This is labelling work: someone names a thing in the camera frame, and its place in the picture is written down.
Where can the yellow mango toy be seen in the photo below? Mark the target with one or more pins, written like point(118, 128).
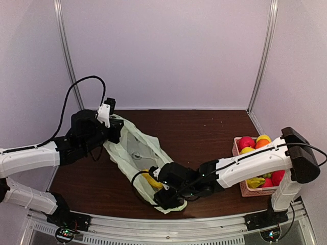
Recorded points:
point(151, 180)

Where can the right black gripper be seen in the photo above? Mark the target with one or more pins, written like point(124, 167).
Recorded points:
point(164, 201)

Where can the yellow lemon toy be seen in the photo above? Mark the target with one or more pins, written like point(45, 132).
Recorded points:
point(247, 150)
point(265, 137)

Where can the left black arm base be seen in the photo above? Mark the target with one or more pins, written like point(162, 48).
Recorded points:
point(69, 223)

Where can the yellow banana toy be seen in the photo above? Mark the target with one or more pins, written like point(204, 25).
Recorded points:
point(255, 182)

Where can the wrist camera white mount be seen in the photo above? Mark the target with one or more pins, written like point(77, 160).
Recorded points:
point(105, 110)
point(156, 173)

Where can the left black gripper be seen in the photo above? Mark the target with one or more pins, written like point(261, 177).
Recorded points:
point(115, 127)

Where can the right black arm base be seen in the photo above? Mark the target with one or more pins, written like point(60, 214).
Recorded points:
point(268, 221)

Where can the curved aluminium rail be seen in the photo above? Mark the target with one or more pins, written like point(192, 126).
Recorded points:
point(231, 229)

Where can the pink plastic basket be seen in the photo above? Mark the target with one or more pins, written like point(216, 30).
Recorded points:
point(265, 184)

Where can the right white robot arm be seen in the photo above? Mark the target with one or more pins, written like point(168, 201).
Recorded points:
point(291, 152)

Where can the left aluminium frame post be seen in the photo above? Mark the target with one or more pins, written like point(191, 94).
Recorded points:
point(66, 53)

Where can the red plush fruit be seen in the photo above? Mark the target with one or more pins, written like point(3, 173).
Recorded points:
point(277, 177)

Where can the orange fruit in bag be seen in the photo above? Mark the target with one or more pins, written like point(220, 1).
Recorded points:
point(261, 143)

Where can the peach fruit in bag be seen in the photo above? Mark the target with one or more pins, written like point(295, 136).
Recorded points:
point(246, 141)

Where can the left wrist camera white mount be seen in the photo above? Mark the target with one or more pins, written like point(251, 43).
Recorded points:
point(105, 110)

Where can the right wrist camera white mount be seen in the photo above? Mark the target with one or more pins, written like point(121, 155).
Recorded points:
point(156, 173)

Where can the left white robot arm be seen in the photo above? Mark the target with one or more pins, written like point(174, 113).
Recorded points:
point(88, 131)

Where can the light green plastic bag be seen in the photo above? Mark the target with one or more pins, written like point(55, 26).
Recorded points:
point(135, 152)

